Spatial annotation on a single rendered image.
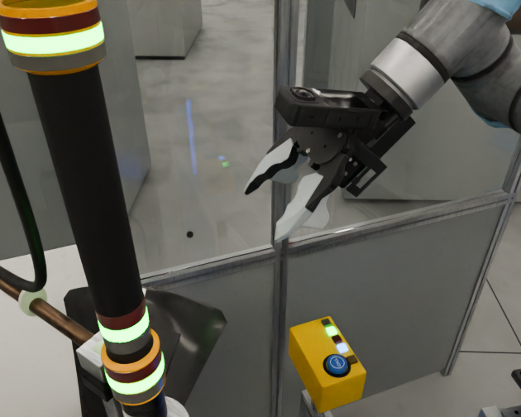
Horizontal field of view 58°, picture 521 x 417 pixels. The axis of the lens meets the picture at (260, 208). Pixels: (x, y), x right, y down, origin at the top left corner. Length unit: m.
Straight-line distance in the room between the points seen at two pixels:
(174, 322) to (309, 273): 0.92
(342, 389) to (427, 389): 1.39
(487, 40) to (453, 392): 1.98
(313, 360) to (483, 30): 0.69
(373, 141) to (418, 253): 1.14
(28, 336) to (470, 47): 0.75
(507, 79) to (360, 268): 1.07
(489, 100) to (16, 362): 0.77
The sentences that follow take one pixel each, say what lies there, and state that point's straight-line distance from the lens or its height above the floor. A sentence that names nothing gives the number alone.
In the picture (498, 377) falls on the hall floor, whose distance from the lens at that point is 2.53.
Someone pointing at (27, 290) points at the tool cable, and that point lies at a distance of 0.46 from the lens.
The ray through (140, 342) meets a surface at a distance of 0.35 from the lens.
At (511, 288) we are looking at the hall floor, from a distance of 3.01.
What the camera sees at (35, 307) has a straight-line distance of 0.47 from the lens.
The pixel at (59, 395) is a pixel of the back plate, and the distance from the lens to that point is 0.87.
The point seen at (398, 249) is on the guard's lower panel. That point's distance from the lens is 1.61.
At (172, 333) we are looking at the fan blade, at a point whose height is 1.42.
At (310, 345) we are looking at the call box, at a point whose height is 1.07.
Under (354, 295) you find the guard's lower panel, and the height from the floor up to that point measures 0.71.
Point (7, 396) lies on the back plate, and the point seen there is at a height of 1.20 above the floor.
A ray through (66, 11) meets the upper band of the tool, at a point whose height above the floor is 1.82.
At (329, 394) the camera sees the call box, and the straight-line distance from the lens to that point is 0.99.
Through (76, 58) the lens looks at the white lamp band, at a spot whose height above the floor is 1.80.
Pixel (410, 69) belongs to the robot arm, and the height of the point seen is 1.70.
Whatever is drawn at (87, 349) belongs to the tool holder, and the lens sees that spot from 0.42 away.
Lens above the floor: 1.86
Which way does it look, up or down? 35 degrees down
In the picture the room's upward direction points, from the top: straight up
